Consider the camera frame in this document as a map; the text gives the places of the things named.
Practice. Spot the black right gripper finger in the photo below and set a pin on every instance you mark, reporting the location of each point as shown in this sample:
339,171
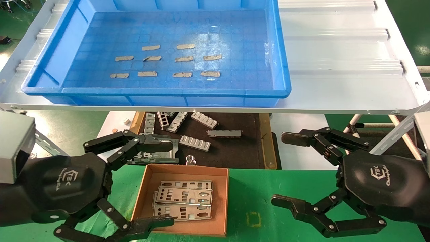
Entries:
299,137

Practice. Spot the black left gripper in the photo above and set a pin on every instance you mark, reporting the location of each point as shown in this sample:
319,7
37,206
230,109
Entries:
63,181

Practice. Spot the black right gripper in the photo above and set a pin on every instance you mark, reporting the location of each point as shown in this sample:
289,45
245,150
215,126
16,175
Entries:
386,188

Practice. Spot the silver metal IO shield plate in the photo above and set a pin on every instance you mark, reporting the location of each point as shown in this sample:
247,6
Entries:
155,199
174,184
174,199
168,212

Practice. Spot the brown cardboard box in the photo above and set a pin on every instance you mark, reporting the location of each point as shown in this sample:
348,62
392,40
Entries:
147,188

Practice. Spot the dark wood-framed parts tray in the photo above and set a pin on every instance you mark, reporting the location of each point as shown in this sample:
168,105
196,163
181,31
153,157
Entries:
235,151

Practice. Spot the blue plastic tray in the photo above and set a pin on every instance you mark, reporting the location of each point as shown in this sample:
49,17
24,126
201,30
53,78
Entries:
235,33

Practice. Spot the large flat grey metal plate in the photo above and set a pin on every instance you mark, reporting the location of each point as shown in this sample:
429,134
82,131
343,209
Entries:
168,155

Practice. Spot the green table cloth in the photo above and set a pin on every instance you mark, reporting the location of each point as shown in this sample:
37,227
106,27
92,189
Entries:
255,195

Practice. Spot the silver eye bolt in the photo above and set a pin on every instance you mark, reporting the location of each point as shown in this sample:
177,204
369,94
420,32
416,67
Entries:
190,158

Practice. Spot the black pipe joint clamp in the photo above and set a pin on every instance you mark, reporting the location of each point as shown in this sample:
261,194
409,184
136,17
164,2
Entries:
356,126

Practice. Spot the white rack pipe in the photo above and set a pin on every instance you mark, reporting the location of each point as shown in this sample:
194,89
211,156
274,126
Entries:
356,119

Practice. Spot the slotted grey metal plate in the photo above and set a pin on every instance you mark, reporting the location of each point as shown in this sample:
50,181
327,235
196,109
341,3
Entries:
177,122
149,123

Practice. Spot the ladder-shaped grey metal plate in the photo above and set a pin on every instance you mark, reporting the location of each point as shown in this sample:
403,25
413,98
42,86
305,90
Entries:
163,120

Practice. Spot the grey metal bar part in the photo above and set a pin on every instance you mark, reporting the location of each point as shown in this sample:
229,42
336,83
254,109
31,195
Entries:
223,133

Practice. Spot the white metal shelf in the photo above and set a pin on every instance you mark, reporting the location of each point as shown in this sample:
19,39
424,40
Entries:
336,67

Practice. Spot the beige horizontal rack pipe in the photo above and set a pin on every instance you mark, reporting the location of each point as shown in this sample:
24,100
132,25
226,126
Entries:
379,125

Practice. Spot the perforated white angle brace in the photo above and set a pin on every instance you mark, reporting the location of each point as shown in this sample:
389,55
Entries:
50,144
393,134

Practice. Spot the tan rack pipe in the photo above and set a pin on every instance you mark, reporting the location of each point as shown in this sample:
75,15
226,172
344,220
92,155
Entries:
399,129

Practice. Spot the grey tape strip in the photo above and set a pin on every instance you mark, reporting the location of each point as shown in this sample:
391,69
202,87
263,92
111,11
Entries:
210,74
147,74
185,46
182,74
212,57
124,58
184,59
153,58
151,47
119,75

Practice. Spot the white pipe end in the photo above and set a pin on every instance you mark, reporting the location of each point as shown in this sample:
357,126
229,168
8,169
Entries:
424,69

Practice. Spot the black power adapter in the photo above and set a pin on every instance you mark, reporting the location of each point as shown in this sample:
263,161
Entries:
4,39

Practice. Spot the office chair castor base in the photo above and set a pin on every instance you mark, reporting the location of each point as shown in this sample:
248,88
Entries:
9,9

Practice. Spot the grey ribbed metal bracket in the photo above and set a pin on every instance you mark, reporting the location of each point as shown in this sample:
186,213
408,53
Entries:
205,120
195,143

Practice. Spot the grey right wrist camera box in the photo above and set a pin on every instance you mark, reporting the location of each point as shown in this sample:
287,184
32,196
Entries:
424,134

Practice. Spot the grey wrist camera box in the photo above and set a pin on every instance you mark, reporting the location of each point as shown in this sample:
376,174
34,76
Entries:
424,134
15,144

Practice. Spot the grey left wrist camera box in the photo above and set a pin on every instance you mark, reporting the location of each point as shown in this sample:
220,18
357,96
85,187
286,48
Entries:
15,144

